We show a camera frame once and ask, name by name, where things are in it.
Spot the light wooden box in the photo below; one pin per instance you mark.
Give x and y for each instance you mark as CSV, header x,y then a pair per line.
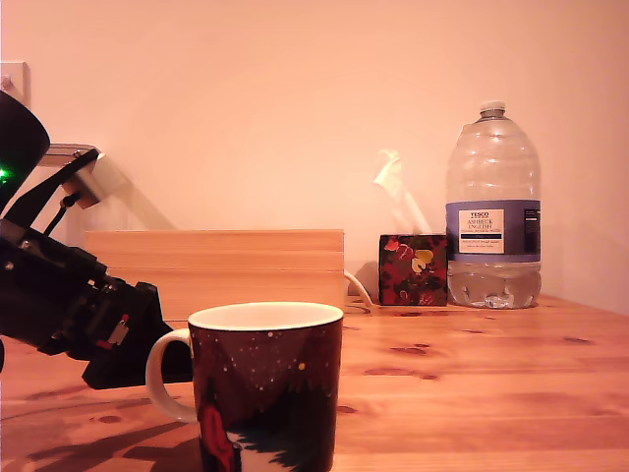
x,y
236,255

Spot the dark red printed mug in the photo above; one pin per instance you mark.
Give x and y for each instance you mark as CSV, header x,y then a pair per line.
x,y
265,388

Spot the floral tissue box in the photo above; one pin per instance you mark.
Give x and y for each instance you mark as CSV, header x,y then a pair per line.
x,y
413,270

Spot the white tissue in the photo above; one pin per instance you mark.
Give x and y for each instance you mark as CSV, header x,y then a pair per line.
x,y
393,177

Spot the large clear water bottle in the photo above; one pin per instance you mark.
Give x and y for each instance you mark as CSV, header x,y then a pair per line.
x,y
494,167

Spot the grey camera box with bracket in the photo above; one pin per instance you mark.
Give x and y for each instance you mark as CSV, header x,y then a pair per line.
x,y
86,186

